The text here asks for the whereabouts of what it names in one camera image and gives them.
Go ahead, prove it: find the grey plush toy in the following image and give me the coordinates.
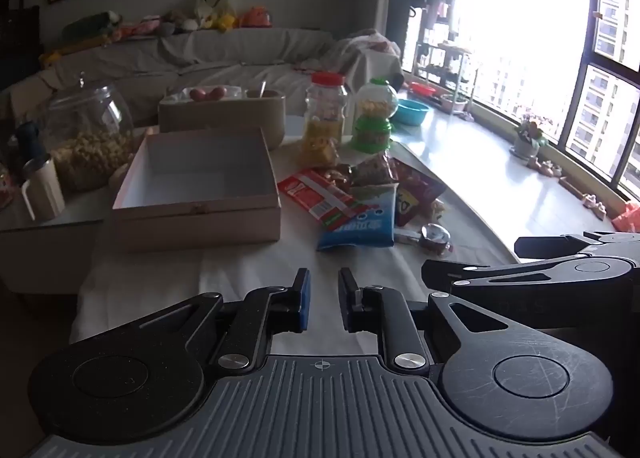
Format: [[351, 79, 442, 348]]
[[160, 11, 201, 36]]

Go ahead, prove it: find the wooden stick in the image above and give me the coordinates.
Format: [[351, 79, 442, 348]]
[[558, 177, 586, 199]]

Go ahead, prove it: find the blue plastic basin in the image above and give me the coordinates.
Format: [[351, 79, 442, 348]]
[[394, 99, 431, 127]]

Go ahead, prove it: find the potted plant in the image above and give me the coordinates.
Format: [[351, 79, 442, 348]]
[[509, 115, 549, 159]]

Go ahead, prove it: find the pile of clothes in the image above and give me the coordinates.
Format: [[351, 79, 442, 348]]
[[322, 28, 402, 70]]

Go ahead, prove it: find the green candy dispenser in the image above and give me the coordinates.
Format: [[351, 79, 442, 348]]
[[349, 77, 400, 154]]

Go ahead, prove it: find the orange plush toy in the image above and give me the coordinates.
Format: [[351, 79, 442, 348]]
[[240, 7, 274, 30]]

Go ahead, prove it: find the beige oval container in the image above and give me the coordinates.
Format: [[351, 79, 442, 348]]
[[158, 87, 287, 150]]

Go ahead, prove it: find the grey covered sofa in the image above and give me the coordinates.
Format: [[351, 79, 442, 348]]
[[10, 27, 404, 128]]

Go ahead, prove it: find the white cup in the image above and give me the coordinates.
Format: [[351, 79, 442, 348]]
[[22, 157, 67, 222]]

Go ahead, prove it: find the orange plastic bag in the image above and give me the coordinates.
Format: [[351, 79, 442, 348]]
[[612, 201, 640, 233]]

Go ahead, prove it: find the red snack packet with picture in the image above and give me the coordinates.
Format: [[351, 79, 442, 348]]
[[350, 153, 399, 188]]

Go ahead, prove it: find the blue snack packet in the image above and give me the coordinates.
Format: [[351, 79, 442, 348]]
[[316, 183, 400, 252]]

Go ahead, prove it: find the pink cardboard box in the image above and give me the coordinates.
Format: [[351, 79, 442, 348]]
[[111, 127, 282, 252]]

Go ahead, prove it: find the pink plush toy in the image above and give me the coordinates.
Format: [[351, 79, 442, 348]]
[[120, 16, 161, 40]]

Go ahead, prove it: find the red-lidded clear plastic jar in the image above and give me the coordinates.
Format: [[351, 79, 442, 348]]
[[299, 71, 350, 167]]

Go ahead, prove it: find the round metal tool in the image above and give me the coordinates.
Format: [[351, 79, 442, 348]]
[[394, 223, 454, 257]]

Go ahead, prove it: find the long red snack packet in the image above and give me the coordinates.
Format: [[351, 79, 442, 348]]
[[277, 169, 372, 232]]

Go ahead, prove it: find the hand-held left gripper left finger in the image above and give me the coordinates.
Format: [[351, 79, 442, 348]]
[[120, 267, 312, 371]]

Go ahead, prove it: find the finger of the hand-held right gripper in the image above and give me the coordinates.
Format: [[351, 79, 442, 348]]
[[515, 231, 640, 260], [421, 254, 640, 299]]

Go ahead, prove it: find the balcony rack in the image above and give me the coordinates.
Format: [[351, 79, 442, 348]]
[[412, 40, 476, 112]]

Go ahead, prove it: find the black window frame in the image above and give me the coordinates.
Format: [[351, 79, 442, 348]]
[[554, 0, 640, 195]]

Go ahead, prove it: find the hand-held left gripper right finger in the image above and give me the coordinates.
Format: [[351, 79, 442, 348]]
[[337, 267, 541, 379]]

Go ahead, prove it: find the green plush toy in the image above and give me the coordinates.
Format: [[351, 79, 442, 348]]
[[62, 11, 124, 42]]

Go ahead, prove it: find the glass jar with snacks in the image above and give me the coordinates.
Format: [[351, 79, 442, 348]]
[[45, 73, 135, 192]]

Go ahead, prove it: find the dark red chip bag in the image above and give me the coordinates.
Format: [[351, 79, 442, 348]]
[[394, 163, 448, 228]]

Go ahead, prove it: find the dark bottle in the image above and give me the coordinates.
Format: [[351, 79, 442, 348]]
[[14, 121, 46, 174]]

